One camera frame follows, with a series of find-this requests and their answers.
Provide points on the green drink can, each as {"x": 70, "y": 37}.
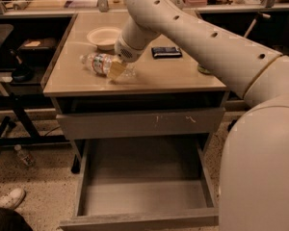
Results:
{"x": 203, "y": 70}

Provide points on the open grey middle drawer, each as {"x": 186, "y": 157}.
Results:
{"x": 142, "y": 184}

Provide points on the black table frame left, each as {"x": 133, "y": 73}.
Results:
{"x": 34, "y": 136}

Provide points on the clear plastic water bottle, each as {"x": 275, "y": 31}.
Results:
{"x": 99, "y": 63}

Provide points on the grey drawer cabinet with counter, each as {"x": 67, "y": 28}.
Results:
{"x": 158, "y": 85}

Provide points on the black box on shelf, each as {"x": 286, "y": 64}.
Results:
{"x": 39, "y": 48}

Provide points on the closed grey top drawer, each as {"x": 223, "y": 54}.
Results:
{"x": 140, "y": 123}

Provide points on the water bottle on floor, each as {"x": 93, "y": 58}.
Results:
{"x": 24, "y": 155}

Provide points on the white paper bowl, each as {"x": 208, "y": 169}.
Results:
{"x": 104, "y": 38}

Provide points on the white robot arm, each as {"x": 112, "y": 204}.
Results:
{"x": 254, "y": 175}

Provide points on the white shoe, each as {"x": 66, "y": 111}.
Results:
{"x": 12, "y": 199}

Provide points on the dark trouser leg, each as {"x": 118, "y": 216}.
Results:
{"x": 11, "y": 220}

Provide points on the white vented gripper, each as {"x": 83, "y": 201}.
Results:
{"x": 127, "y": 53}

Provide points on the dark blue snack packet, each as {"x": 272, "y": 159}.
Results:
{"x": 165, "y": 52}

